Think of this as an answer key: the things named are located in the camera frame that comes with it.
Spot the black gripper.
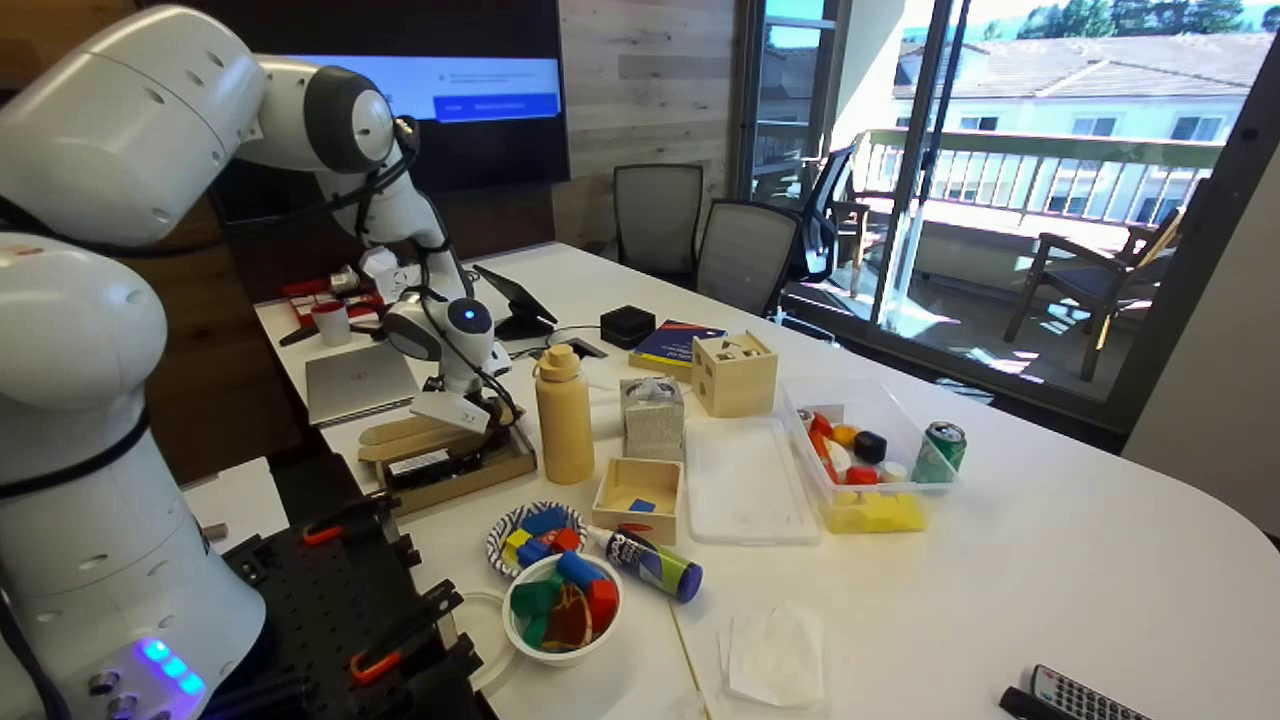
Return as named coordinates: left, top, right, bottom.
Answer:
left=453, top=368, right=529, bottom=461

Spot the green drink can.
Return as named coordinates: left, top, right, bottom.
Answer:
left=907, top=417, right=971, bottom=489

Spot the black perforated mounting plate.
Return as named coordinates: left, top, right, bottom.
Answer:
left=215, top=453, right=502, bottom=720

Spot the wooden shape sorter cube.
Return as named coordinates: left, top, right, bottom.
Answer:
left=690, top=329, right=782, bottom=420

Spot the grey mesh office chair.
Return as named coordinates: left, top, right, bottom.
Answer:
left=614, top=159, right=708, bottom=289
left=694, top=196, right=803, bottom=320

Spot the small white cup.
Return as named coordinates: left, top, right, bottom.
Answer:
left=313, top=305, right=351, bottom=352

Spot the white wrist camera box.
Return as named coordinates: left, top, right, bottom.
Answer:
left=408, top=387, right=496, bottom=438

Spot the wall television screen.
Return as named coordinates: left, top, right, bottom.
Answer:
left=195, top=0, right=573, bottom=198

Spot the orange handled black clamp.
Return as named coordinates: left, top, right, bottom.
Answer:
left=350, top=575, right=470, bottom=688
left=297, top=489, right=399, bottom=552

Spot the small black pouch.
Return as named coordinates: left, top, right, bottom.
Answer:
left=598, top=305, right=660, bottom=352

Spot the blue book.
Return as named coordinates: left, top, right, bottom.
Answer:
left=627, top=317, right=731, bottom=383

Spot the red tool set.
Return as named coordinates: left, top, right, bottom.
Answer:
left=282, top=270, right=388, bottom=340

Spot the silver laptop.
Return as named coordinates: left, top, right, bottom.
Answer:
left=302, top=340, right=423, bottom=433

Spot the brown cardboard box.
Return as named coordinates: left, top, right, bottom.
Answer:
left=351, top=411, right=540, bottom=520

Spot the black tablet on stand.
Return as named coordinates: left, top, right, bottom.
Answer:
left=474, top=259, right=559, bottom=345

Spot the black remote control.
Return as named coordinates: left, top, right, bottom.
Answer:
left=996, top=661, right=1159, bottom=720

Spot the tan water bottle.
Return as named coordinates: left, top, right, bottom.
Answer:
left=531, top=340, right=601, bottom=489

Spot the white napkin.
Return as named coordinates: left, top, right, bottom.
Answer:
left=717, top=598, right=832, bottom=713

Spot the white bowl of coloured blocks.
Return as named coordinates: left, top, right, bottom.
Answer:
left=502, top=548, right=627, bottom=666

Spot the dark outdoor chair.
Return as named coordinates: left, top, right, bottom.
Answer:
left=999, top=177, right=1207, bottom=383

